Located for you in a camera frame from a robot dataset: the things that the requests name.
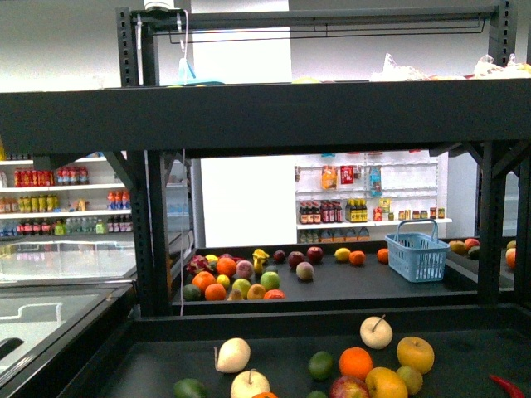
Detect white grocery shelf right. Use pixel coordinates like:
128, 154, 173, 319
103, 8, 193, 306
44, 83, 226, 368
295, 150, 452, 243

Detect white grocery shelf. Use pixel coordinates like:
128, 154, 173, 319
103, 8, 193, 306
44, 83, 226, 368
295, 150, 452, 243
1, 153, 133, 239

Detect black metal shelf rack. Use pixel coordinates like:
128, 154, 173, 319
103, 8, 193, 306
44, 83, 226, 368
0, 0, 531, 398

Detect white grocery shelf left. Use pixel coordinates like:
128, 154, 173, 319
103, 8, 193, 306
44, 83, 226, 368
1, 153, 133, 239

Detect pile of far fruit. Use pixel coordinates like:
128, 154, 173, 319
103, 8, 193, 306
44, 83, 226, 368
180, 249, 286, 302

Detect white pear lying sideways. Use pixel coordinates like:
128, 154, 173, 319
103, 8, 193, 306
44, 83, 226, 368
214, 337, 251, 374

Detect small blue shopping basket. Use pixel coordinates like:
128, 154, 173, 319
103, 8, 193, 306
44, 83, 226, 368
384, 219, 451, 283

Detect white pear with stem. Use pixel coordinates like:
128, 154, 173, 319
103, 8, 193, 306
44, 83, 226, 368
359, 315, 393, 350

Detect green lime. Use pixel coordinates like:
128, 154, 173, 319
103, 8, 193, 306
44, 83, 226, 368
308, 351, 334, 381

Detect orange near tray centre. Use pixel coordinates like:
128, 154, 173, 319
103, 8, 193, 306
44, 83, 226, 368
339, 347, 373, 381

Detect white pear front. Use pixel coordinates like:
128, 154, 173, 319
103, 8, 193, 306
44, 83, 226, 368
230, 369, 270, 398

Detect dark green avocado left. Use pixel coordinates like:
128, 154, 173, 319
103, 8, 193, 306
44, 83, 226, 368
173, 378, 208, 398

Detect red yellow apple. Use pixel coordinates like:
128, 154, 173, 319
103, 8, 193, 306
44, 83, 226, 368
329, 376, 370, 398

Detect yellow apple rear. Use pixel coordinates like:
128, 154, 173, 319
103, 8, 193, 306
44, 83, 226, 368
397, 336, 435, 375

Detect yellow apple front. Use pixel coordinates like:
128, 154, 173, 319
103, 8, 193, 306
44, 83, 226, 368
365, 366, 408, 398

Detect glass freezer chest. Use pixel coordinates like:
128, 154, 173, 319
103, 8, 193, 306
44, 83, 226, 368
1, 238, 141, 397

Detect brownish kiwi fruit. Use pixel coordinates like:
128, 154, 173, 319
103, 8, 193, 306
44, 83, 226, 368
397, 365, 423, 396

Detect red chili pepper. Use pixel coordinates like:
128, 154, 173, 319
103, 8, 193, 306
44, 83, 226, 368
489, 375, 525, 398

